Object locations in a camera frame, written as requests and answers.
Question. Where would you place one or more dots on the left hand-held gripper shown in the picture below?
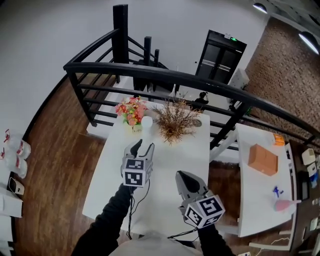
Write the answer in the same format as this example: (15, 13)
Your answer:
(136, 172)

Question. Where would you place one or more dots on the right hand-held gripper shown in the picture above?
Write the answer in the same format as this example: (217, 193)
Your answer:
(203, 212)

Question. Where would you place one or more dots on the white spray bottle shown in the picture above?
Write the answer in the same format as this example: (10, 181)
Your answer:
(147, 122)

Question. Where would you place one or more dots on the person's right forearm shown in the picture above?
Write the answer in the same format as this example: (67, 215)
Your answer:
(212, 240)

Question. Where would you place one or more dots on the person's left forearm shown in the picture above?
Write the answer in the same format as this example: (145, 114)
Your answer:
(110, 217)

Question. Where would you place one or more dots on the pink plastic bottle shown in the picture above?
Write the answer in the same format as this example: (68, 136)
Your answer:
(283, 205)

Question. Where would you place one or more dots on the colourful potted flowers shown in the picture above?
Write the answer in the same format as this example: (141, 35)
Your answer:
(131, 111)

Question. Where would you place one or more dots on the dried brown plant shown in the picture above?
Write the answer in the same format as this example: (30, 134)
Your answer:
(175, 120)

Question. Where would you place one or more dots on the grey round table grommet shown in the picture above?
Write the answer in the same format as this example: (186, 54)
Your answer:
(198, 122)

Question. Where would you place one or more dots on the white slim vase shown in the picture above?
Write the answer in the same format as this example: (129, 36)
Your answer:
(173, 91)

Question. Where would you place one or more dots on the person's grey clothed torso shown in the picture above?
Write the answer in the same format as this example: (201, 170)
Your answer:
(152, 246)

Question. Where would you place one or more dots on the brown cardboard box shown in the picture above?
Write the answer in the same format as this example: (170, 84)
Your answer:
(263, 160)

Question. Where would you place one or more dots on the black metal railing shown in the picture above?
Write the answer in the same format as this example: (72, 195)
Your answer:
(175, 75)

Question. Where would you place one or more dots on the small blue object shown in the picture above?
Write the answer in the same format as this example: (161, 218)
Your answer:
(277, 191)

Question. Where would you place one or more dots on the small orange box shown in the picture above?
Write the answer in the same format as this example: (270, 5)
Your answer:
(279, 139)

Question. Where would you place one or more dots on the white cabinet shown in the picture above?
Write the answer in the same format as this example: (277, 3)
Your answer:
(239, 78)

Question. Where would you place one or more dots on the black double door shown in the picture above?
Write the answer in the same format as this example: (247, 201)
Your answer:
(220, 58)

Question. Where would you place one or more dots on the cream desk device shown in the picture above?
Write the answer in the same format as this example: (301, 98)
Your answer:
(308, 156)

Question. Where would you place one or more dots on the clear plastic bags with red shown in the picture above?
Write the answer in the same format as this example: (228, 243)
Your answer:
(17, 152)

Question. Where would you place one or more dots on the white small appliance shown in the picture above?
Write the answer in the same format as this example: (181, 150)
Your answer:
(16, 185)

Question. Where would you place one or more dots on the green exit sign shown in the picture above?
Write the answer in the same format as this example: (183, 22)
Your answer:
(231, 37)

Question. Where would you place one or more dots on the white flat box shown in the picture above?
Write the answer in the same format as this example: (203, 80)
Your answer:
(10, 205)

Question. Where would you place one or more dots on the oval ceiling lamp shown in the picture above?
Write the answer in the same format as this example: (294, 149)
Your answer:
(260, 8)
(309, 42)

